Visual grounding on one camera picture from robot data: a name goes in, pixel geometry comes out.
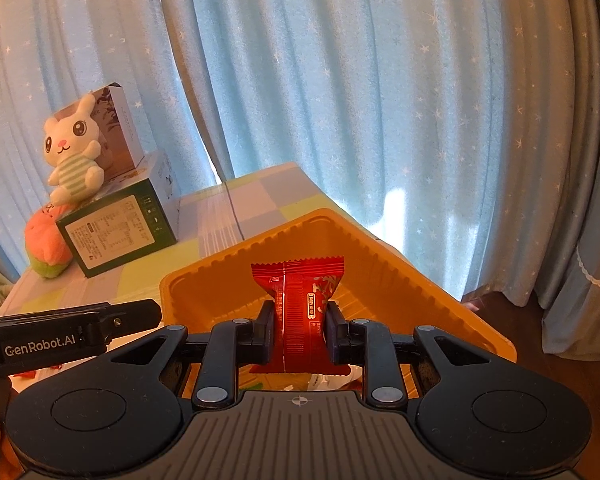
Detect blue star curtain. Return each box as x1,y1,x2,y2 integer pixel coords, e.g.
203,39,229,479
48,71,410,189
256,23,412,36
152,0,583,307
0,0,223,283

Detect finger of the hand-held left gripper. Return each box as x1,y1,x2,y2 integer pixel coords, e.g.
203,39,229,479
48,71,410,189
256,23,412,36
104,298,162,342

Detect red candy packet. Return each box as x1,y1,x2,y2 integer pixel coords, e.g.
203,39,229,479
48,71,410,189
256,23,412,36
250,255,354,377

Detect brown white box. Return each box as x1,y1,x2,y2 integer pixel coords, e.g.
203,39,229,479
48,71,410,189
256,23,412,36
62,81,142,181

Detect pink green plush toy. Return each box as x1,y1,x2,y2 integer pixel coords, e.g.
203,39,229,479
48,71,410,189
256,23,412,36
24,200,74,280

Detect green printed box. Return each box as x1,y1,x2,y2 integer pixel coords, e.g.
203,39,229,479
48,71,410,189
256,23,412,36
55,177,177,279

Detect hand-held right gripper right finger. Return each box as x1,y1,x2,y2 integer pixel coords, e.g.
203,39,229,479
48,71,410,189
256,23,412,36
326,300,503,410

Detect white printed box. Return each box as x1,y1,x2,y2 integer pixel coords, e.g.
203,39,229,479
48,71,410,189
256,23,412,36
82,152,182,246

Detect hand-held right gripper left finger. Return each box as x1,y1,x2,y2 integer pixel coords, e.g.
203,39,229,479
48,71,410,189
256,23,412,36
97,300,277,410

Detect checked tablecloth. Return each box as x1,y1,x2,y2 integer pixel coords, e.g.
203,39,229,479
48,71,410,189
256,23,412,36
0,161,481,411

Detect white rabbit plush toy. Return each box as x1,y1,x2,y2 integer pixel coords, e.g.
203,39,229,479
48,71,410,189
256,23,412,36
42,91,106,206

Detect grey curtain with lace trim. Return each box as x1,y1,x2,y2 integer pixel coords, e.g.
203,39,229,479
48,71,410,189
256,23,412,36
532,0,600,362

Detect orange plastic tray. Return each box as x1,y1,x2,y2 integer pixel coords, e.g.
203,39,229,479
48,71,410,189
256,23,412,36
159,208,519,402

